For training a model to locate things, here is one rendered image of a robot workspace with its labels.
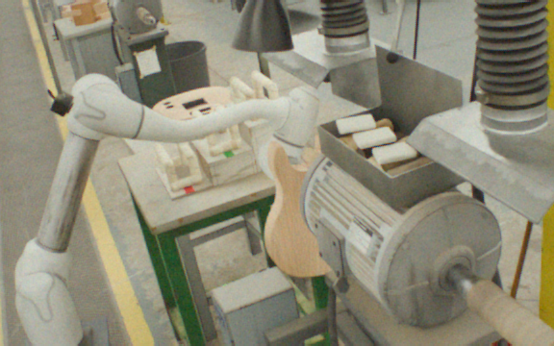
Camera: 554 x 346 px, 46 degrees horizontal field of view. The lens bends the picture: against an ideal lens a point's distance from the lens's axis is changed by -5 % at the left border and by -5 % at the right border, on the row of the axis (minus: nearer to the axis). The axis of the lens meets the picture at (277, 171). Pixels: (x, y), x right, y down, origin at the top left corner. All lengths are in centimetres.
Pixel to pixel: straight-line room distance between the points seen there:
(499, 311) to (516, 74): 37
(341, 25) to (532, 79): 56
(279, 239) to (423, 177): 69
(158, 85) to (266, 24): 255
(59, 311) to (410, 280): 113
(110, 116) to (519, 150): 117
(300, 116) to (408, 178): 92
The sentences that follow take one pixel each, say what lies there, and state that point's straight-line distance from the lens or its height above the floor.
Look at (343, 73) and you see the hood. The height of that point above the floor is 151.
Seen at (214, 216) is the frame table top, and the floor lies 89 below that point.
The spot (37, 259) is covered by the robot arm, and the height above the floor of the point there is 96.
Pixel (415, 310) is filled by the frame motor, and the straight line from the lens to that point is 121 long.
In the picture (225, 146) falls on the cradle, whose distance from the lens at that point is 230.
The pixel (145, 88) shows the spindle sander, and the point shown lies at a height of 80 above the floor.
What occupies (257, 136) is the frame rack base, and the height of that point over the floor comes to 106.
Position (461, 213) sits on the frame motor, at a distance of 117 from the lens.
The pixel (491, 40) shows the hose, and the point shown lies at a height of 168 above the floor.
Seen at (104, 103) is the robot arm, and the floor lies 141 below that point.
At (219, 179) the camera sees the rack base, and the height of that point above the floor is 95.
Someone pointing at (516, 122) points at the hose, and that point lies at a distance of 99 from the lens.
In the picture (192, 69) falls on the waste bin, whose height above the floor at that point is 61.
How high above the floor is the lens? 196
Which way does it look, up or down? 26 degrees down
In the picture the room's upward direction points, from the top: 10 degrees counter-clockwise
